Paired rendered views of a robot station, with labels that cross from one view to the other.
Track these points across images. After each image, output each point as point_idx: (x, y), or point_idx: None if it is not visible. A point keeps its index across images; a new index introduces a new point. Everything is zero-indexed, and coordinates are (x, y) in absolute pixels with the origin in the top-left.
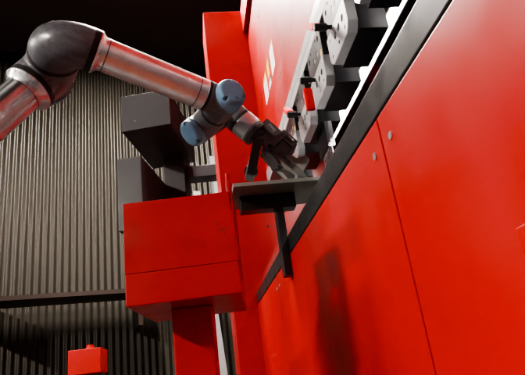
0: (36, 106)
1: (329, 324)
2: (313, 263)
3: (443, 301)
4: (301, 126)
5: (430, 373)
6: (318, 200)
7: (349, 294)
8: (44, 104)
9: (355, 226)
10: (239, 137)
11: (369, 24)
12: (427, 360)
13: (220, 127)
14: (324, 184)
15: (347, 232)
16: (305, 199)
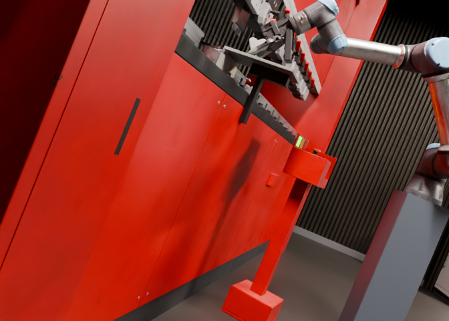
0: (429, 84)
1: (244, 165)
2: (252, 136)
3: (263, 176)
4: None
5: (256, 186)
6: (266, 121)
7: (254, 162)
8: (426, 80)
9: (265, 147)
10: (304, 31)
11: None
12: (256, 184)
13: (319, 44)
14: (270, 121)
15: (264, 145)
16: (240, 55)
